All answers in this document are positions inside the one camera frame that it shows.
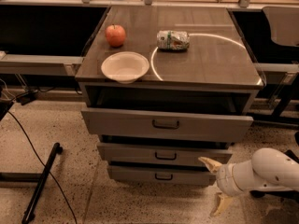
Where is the grey drawer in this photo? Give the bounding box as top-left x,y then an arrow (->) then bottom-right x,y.
81,107 -> 253,143
97,143 -> 232,167
107,165 -> 216,186

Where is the white bowl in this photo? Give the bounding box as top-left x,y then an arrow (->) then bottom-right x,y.
101,51 -> 150,84

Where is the crumpled chip bag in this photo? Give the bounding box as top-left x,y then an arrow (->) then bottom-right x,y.
157,30 -> 190,50

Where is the grey bottom drawer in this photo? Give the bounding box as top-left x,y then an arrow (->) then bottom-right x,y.
107,165 -> 216,186

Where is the grey drawer cabinet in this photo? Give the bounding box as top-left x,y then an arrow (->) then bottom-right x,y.
76,6 -> 264,99

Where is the black stand leg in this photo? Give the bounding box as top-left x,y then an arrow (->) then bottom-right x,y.
21,143 -> 63,224

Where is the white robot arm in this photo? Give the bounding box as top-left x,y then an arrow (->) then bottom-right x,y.
198,148 -> 299,217

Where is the grey top drawer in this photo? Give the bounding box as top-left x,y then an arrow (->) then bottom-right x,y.
81,107 -> 253,143

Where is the red apple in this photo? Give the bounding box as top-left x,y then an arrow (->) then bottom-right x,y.
105,24 -> 126,48

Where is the black floor cable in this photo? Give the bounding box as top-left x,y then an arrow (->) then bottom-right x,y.
6,109 -> 78,224

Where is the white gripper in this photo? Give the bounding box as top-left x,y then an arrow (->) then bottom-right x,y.
198,157 -> 242,217

